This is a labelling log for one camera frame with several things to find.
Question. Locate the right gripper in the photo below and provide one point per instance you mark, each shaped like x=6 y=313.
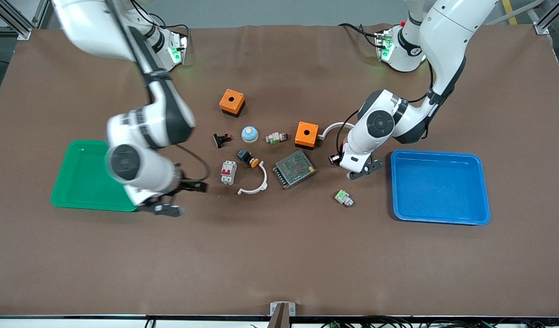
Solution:
x=187 y=185

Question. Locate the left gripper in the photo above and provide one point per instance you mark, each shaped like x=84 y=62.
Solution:
x=336 y=158

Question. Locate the white red circuit breaker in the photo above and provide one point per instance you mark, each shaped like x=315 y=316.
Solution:
x=228 y=172

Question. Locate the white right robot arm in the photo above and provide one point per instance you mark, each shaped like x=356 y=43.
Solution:
x=165 y=118

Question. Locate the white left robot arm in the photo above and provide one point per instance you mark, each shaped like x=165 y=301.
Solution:
x=448 y=36

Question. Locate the orange button box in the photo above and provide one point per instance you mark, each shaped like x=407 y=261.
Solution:
x=231 y=100
x=307 y=133

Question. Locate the metal mesh power supply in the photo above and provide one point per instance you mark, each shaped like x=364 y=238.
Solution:
x=294 y=169

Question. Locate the black button with orange cap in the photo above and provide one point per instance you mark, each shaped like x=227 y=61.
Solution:
x=246 y=157

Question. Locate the white red green indicator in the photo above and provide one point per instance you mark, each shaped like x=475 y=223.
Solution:
x=276 y=137

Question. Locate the blue dome button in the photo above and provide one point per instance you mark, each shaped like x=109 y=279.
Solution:
x=250 y=135

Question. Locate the blue plastic tray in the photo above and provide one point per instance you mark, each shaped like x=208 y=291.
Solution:
x=425 y=191

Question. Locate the brown table cover sheet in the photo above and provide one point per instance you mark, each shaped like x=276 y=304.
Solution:
x=279 y=255

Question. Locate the green plastic tray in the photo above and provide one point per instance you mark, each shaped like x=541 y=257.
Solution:
x=79 y=182

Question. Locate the green grey switch block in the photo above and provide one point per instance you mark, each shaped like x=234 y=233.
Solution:
x=343 y=197

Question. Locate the black red push switch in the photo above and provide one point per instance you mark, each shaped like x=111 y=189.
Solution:
x=221 y=140

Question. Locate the metal table edge bracket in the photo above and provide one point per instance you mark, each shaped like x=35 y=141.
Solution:
x=282 y=310

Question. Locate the aluminium frame profile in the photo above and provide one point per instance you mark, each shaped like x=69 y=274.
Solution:
x=15 y=20
x=541 y=26

